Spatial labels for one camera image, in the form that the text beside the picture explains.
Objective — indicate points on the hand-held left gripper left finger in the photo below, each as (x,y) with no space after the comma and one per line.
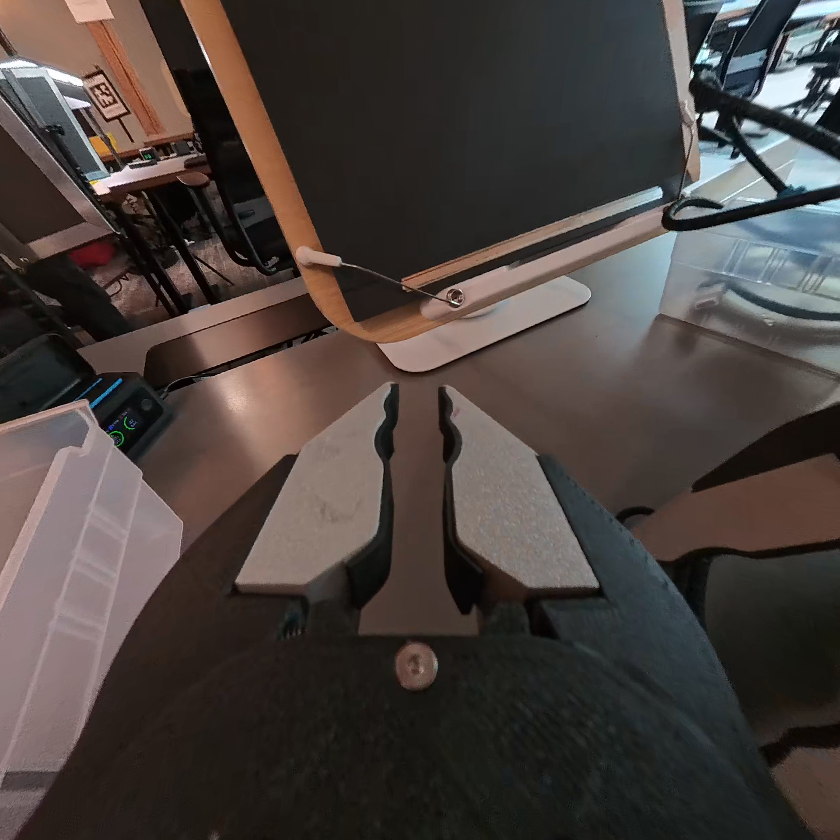
(315,505)

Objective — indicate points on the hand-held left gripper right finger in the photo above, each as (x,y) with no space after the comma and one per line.
(518,518)

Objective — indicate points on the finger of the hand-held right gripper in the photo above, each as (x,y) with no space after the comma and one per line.
(820,794)
(754,512)

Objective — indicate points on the clear plastic storage box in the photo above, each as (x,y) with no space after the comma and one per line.
(754,262)
(72,538)

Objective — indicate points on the black mesh office chair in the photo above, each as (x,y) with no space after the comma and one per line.
(223,184)
(754,46)

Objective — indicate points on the round wooden stool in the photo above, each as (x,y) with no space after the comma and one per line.
(193,180)

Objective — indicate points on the wooden folding table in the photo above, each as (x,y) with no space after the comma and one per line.
(154,180)

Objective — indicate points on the wood framed monitor white stand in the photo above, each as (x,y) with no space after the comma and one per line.
(426,131)

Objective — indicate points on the grey framed display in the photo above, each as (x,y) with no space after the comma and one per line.
(46,138)

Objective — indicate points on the black white marker sign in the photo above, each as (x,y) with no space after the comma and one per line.
(106,95)

